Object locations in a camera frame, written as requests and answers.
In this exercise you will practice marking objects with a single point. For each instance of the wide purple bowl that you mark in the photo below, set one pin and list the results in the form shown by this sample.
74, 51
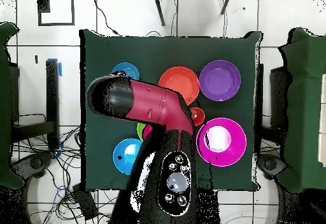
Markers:
220, 80

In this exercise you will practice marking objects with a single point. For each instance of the small blue bowl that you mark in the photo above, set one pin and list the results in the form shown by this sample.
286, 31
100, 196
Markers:
130, 68

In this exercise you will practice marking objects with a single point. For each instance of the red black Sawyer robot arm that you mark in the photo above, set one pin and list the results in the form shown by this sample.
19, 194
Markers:
152, 101

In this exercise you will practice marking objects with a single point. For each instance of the large pink bowl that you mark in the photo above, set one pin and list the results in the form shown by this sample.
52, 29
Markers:
229, 155

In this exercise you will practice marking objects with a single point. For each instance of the wide orange bowl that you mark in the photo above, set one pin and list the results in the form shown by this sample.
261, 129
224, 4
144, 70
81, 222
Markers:
180, 79

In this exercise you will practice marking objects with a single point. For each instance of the small crimson bowl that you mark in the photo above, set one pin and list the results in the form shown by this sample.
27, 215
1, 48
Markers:
147, 131

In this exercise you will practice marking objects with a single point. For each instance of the medium green bowl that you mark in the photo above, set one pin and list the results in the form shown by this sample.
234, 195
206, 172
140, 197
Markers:
140, 131

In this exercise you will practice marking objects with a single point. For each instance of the black floor power strip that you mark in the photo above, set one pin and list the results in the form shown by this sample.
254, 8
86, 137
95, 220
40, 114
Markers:
85, 201

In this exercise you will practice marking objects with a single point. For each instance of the large blue bowl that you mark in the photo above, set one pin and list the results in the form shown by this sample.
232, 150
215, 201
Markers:
124, 157

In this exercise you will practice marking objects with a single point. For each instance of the dark green tablecloth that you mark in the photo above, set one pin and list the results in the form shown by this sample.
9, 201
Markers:
216, 45

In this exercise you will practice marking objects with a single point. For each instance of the white box stack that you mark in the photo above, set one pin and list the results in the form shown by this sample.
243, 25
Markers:
323, 119

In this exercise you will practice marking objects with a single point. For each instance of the green cloth side table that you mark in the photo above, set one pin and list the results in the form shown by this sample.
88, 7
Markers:
5, 107
305, 107

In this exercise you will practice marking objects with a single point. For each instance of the black post with blue tape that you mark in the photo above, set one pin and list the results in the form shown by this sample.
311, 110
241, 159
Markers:
52, 101

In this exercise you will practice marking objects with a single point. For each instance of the black camera tripod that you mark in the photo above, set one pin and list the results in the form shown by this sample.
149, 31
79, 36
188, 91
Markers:
159, 10

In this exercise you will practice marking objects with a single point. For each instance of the orange cup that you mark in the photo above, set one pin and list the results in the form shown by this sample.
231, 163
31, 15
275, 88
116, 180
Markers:
199, 115

